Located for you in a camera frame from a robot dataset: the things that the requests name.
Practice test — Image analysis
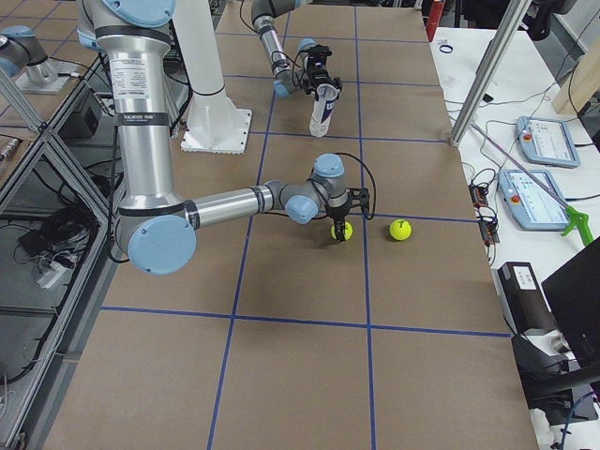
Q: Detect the Roland Garros yellow tennis ball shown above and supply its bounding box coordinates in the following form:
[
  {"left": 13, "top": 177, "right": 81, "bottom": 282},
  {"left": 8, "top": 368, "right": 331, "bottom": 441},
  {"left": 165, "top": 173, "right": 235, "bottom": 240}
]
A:
[{"left": 330, "top": 221, "right": 353, "bottom": 242}]

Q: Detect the clear tennis ball can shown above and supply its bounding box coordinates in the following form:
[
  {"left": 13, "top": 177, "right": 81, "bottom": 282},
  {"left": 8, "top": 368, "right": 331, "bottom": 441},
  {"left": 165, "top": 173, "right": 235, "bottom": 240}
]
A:
[{"left": 309, "top": 83, "right": 339, "bottom": 138}]

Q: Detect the Wilson yellow tennis ball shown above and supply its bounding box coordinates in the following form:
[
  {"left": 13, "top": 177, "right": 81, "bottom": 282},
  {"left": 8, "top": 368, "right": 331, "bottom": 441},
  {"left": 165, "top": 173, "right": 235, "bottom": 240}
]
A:
[{"left": 389, "top": 218, "right": 413, "bottom": 241}]

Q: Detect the orange circuit board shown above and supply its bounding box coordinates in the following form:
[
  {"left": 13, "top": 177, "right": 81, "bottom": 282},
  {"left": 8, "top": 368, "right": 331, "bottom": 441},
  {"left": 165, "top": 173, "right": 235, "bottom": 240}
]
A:
[{"left": 469, "top": 184, "right": 488, "bottom": 208}]

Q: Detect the lower teach pendant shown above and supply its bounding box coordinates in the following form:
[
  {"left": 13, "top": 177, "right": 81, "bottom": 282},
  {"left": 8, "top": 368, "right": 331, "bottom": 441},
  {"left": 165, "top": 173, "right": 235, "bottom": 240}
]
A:
[{"left": 498, "top": 169, "right": 568, "bottom": 232}]

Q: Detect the teach pendant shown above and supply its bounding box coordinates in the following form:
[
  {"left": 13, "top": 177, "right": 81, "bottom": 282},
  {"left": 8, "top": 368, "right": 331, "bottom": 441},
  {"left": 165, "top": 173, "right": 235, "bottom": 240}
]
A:
[
  {"left": 517, "top": 116, "right": 580, "bottom": 169},
  {"left": 498, "top": 169, "right": 568, "bottom": 232}
]

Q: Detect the black box with label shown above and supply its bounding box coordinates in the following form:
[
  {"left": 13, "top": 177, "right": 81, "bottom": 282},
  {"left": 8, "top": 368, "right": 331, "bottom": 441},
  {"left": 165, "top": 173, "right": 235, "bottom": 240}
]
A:
[{"left": 497, "top": 262, "right": 557, "bottom": 336}]

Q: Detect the upper teach pendant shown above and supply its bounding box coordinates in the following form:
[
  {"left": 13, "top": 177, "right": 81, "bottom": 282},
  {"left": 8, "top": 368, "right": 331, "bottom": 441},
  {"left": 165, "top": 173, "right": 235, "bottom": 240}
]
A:
[{"left": 517, "top": 116, "right": 580, "bottom": 169}]

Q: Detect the black monitor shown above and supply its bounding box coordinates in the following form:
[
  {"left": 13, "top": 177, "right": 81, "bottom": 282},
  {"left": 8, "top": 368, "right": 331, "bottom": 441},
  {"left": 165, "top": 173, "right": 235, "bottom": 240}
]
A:
[{"left": 542, "top": 239, "right": 599, "bottom": 366}]

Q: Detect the wooden plank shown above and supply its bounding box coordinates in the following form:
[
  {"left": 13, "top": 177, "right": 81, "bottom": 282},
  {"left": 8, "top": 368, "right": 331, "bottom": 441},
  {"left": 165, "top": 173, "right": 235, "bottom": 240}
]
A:
[{"left": 552, "top": 1, "right": 599, "bottom": 114}]

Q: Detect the white camera stand pedestal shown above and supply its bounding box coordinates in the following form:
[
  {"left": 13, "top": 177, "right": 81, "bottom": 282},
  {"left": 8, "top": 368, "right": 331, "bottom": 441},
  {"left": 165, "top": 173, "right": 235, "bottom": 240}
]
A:
[{"left": 172, "top": 0, "right": 252, "bottom": 155}]

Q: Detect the aluminium frame post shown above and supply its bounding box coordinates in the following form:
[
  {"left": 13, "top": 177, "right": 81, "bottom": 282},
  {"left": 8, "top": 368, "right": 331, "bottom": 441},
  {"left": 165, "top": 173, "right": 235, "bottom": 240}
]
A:
[{"left": 449, "top": 0, "right": 531, "bottom": 147}]

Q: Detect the green handled reacher grabber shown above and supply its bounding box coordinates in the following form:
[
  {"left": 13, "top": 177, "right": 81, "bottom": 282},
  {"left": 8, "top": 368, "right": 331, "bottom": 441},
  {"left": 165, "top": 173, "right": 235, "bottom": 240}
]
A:
[{"left": 471, "top": 122, "right": 593, "bottom": 246}]

